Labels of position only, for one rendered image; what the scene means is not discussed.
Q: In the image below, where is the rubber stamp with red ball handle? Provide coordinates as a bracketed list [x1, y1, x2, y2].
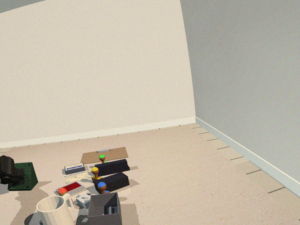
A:
[58, 188, 67, 196]

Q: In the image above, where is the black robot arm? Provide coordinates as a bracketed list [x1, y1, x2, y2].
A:
[0, 155, 25, 187]

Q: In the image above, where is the cream mug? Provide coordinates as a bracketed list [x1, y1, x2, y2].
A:
[36, 193, 74, 225]

